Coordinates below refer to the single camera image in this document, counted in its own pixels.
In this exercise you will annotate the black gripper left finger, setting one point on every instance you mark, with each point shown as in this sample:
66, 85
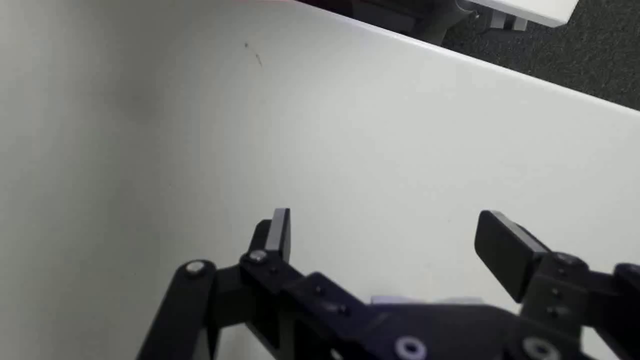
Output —
277, 241

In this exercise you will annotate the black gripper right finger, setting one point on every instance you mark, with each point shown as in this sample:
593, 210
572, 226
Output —
507, 251

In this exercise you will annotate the white rectangular box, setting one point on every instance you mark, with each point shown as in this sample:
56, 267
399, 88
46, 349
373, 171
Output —
532, 8

